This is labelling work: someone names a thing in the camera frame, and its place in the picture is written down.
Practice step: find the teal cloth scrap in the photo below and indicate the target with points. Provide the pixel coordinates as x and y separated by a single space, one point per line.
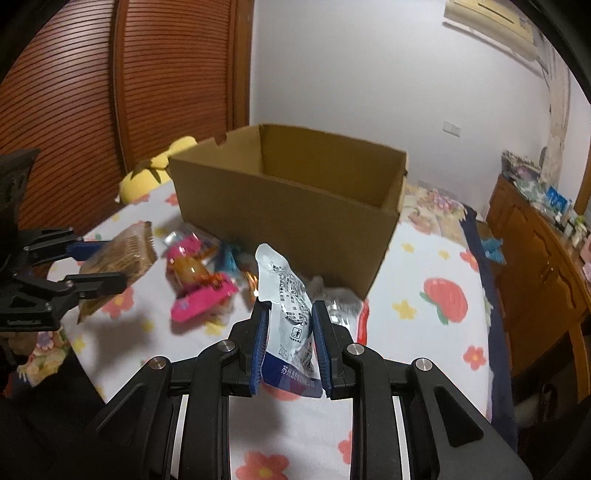
492 248

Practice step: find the wall air conditioner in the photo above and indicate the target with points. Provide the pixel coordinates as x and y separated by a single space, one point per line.
495 21

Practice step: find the blue edged silver pouch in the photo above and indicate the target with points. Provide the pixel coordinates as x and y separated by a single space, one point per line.
289 364

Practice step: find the white wall switch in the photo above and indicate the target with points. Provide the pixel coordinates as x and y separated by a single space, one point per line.
452 129

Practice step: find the red edged silver pouch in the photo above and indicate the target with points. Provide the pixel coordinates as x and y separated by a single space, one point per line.
344 307

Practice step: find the strawberry print bed sheet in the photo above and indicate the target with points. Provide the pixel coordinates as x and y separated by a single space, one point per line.
427 301

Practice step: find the brown cake snack packet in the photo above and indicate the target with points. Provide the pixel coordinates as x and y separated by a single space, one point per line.
131 253

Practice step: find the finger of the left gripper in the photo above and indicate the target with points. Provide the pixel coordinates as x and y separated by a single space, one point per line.
43 246
33 304

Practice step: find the gold foil snack packet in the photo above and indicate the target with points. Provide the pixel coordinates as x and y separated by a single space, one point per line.
252 284

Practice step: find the floral quilt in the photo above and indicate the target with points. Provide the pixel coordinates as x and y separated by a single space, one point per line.
433 213

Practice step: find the yellow plush toy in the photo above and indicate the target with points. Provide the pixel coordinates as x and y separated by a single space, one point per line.
149 174

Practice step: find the wooden louvered wardrobe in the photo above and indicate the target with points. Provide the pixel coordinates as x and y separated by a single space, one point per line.
99 86

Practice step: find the blue box on cabinet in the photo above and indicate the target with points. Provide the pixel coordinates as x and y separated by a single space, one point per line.
556 201

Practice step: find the beige curtain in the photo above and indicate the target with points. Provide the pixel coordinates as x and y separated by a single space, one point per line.
558 80

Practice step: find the brown cardboard box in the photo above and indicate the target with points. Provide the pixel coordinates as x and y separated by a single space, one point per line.
328 203

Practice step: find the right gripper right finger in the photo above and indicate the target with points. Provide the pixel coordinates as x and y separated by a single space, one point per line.
411 411

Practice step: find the pink snack packet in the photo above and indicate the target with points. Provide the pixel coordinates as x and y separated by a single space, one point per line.
199 290

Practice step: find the blue candy wrapper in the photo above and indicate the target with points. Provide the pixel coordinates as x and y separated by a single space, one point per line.
226 260

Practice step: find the folded cloth pile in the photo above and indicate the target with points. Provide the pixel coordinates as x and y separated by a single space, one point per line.
519 171

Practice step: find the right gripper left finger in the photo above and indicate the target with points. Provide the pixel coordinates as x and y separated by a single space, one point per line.
171 419

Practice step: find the wooden sideboard cabinet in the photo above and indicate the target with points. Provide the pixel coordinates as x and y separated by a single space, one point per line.
544 294

